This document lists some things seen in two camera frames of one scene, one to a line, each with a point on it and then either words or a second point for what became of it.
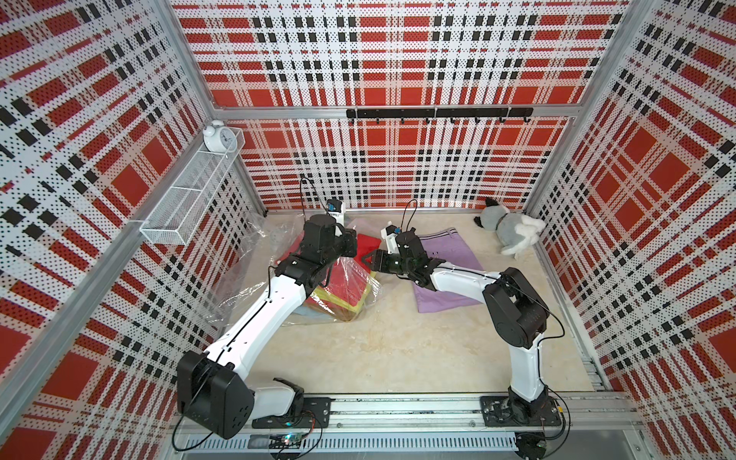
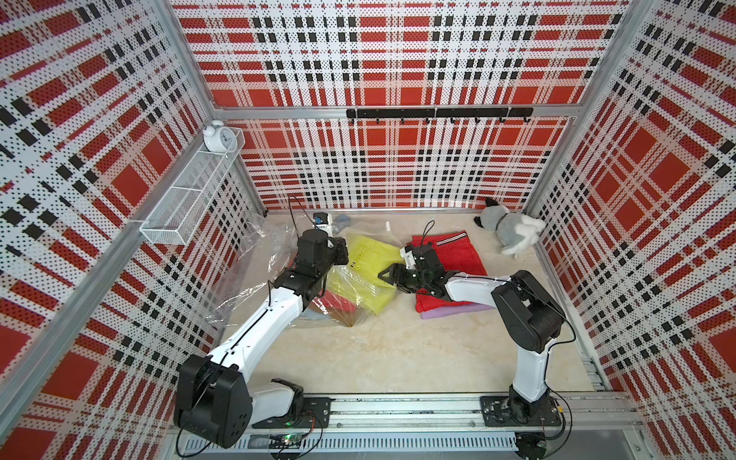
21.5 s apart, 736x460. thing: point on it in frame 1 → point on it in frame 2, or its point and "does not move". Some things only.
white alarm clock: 218,138 does not move
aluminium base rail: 598,426 does not move
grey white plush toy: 517,233 does not move
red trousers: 345,280 → 458,254
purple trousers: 447,246 → 461,309
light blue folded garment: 303,311 does not move
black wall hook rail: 440,112 does not move
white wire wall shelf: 175,220 does not move
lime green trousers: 319,292 → 359,279
